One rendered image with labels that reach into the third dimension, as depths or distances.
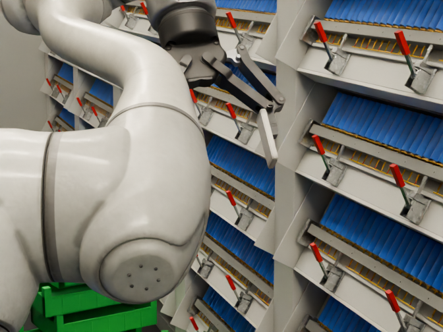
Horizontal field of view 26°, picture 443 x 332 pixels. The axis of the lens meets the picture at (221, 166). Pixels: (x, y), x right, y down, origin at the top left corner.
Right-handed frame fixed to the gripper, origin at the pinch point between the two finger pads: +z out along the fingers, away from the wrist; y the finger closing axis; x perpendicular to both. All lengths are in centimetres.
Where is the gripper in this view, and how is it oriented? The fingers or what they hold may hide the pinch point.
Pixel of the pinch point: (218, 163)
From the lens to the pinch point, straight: 117.2
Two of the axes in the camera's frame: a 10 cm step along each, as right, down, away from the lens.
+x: -1.5, 4.1, 9.0
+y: 9.7, -1.4, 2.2
